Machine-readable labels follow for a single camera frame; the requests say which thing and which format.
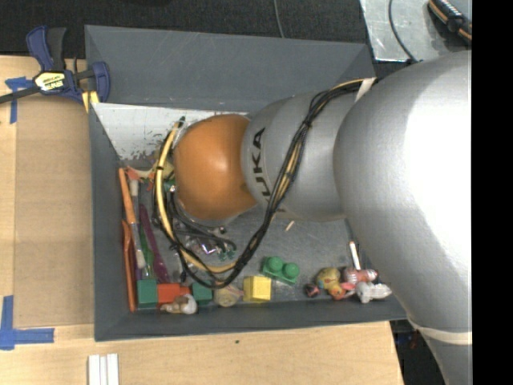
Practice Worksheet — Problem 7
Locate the pink and white toy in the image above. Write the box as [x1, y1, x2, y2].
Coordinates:
[342, 267, 379, 286]

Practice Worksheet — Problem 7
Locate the green two-stud brick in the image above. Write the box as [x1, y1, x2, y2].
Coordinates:
[261, 255, 301, 286]

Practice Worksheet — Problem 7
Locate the pale wood flat board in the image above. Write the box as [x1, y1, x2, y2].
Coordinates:
[13, 94, 95, 329]

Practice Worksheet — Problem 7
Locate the white stick with red tip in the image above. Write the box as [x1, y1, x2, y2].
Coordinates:
[348, 240, 362, 270]

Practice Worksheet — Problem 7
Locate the green plastic utensil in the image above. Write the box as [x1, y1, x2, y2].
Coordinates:
[139, 233, 156, 278]

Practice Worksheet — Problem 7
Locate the green cube block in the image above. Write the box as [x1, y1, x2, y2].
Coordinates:
[136, 279, 159, 310]

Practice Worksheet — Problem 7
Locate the white handled brush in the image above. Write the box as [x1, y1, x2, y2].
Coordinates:
[128, 180, 147, 270]

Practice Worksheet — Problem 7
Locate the orange long flat stick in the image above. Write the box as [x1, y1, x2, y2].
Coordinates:
[118, 168, 139, 225]

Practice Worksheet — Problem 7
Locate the orange and white crumpled toy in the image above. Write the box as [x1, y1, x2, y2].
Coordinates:
[125, 165, 156, 185]

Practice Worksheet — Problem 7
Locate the yellow toy duck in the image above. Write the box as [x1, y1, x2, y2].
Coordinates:
[316, 266, 356, 302]

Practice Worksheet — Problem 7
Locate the beige round ball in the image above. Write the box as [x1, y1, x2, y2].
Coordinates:
[212, 286, 244, 309]

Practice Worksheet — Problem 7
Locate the small green block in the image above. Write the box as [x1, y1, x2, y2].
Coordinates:
[191, 282, 214, 306]

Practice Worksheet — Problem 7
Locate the grey metal bin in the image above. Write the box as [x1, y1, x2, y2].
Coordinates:
[83, 24, 408, 342]

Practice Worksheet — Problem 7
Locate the orange rectangular block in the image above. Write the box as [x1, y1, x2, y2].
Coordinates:
[156, 282, 192, 306]

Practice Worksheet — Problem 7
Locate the yellow toy block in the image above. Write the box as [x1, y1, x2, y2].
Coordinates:
[242, 275, 273, 304]

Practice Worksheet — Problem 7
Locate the white and tan toy animal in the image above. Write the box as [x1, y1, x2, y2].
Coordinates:
[160, 294, 199, 316]

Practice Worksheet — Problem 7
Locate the purple plastic utensil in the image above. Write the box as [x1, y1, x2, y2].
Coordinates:
[138, 204, 172, 285]

